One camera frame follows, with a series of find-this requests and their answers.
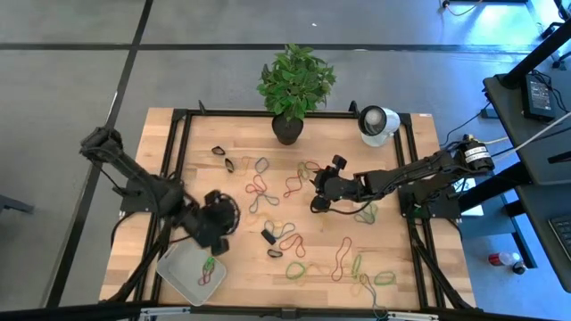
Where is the black diagonal beam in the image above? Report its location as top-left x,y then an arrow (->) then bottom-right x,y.
496,20 -> 571,89

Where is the black power adapter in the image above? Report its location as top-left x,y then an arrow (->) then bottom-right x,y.
522,72 -> 558,122

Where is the black keyboard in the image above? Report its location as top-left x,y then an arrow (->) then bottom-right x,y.
547,214 -> 571,263

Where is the black chair base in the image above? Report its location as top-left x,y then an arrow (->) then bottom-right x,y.
538,0 -> 571,41

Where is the white cable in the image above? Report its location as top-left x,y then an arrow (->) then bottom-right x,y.
488,123 -> 571,164

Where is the red white bottle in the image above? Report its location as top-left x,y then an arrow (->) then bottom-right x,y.
487,251 -> 528,276

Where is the black desk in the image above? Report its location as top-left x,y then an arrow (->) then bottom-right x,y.
483,73 -> 571,294

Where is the black frame crossbeam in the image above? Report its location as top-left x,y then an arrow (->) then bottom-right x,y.
0,301 -> 571,321

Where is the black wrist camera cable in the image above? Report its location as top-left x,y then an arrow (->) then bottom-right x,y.
310,199 -> 379,217
203,190 -> 243,237

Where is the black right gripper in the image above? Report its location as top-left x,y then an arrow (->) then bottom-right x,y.
310,154 -> 360,214

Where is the black floor cable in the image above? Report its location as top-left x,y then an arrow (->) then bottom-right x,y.
438,101 -> 494,148

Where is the grey chair part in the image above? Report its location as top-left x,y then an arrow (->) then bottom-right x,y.
0,193 -> 36,215

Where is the grey plastic bin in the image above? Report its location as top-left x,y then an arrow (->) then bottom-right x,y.
155,238 -> 228,307

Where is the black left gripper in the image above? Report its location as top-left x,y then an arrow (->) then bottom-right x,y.
190,195 -> 233,258

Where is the green potted plant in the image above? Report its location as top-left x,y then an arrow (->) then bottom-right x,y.
256,43 -> 337,146

